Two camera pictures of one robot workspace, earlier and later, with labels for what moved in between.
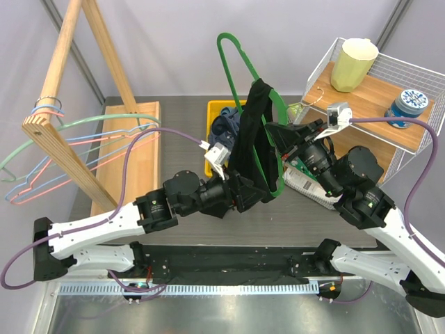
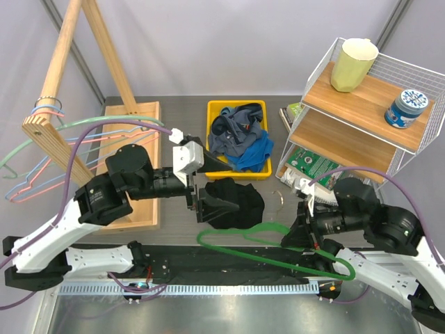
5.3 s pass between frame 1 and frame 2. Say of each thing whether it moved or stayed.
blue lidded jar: stayed
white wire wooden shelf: stayed
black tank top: moved
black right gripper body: moved
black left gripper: moved
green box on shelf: stayed
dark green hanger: moved
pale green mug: stayed
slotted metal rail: stayed
